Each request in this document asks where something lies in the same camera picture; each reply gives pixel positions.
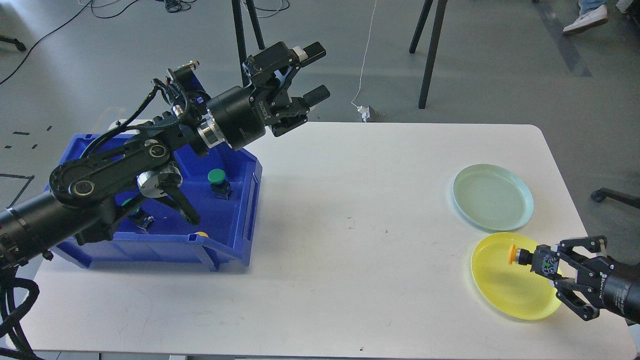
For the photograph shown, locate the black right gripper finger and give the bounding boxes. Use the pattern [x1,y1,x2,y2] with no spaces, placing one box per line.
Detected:
[552,277,600,321]
[542,235,609,273]

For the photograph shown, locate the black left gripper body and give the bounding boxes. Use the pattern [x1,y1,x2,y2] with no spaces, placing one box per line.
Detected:
[206,86,307,150]

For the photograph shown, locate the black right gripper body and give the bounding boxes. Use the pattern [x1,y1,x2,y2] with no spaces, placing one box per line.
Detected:
[591,256,640,323]

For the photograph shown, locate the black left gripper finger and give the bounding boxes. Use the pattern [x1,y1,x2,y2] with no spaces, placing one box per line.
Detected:
[279,85,330,123]
[241,41,327,91]

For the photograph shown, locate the yellow button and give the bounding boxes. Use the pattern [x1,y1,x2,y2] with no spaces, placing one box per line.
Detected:
[507,244,561,280]

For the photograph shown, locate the green button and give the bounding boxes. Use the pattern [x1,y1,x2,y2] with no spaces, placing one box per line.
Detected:
[206,168,233,200]
[127,206,154,231]

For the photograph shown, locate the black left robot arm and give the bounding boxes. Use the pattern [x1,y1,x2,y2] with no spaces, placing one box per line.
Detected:
[1,41,330,270]

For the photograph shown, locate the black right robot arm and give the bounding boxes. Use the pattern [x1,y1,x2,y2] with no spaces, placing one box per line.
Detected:
[532,235,640,324]

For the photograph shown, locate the yellow plate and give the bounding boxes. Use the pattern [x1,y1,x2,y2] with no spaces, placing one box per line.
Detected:
[470,232,562,321]

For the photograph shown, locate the pale green plate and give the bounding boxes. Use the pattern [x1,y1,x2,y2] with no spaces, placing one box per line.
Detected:
[451,163,535,233]

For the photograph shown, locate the black tripod legs left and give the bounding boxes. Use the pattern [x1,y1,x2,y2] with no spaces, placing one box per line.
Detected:
[231,0,266,86]

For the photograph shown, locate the black tripod legs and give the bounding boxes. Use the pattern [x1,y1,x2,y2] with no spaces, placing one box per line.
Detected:
[408,0,448,110]
[231,0,266,86]

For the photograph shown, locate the black chair base leg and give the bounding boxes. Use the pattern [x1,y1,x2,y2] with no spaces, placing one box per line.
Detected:
[590,187,640,209]

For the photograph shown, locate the blue plastic bin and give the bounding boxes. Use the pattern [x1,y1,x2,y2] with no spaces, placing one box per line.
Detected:
[45,75,264,272]

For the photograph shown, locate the black tripod legs right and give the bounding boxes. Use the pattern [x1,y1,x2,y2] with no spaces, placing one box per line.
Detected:
[408,0,448,110]

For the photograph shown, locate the white sneaker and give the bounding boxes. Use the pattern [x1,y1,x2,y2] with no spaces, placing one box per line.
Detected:
[562,4,609,36]

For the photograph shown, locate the white cable with plug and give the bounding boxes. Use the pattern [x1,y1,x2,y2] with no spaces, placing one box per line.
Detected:
[351,0,387,123]

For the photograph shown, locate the black floor cable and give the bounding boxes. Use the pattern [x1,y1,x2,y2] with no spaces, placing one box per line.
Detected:
[0,0,201,84]

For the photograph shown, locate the black cable loop left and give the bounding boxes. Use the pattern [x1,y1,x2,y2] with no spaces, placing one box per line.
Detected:
[0,277,48,360]

